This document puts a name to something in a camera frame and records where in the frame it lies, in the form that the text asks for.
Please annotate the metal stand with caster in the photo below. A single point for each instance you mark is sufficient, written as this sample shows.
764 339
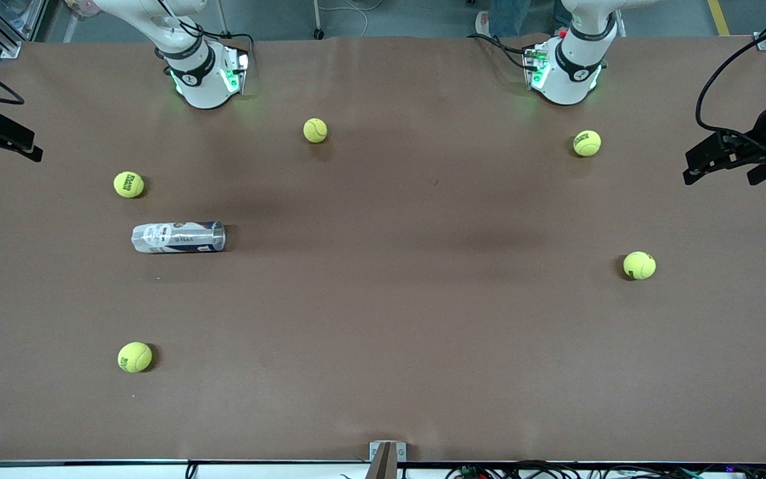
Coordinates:
317 20

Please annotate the yellow tennis ball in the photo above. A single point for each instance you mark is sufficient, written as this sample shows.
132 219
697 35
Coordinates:
315 130
586 143
128 184
135 357
639 265

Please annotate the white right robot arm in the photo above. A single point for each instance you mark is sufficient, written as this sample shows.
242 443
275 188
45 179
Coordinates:
197 80

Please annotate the blue jeans leg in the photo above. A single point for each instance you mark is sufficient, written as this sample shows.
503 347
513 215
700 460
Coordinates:
512 16

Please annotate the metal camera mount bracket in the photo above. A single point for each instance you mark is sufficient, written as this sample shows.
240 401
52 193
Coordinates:
386 459

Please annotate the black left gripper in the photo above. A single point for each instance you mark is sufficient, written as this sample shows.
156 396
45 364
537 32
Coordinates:
764 135

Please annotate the clear tennis ball can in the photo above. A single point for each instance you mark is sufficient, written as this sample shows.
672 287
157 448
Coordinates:
180 237

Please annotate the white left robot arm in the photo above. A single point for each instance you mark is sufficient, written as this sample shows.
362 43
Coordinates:
572 73

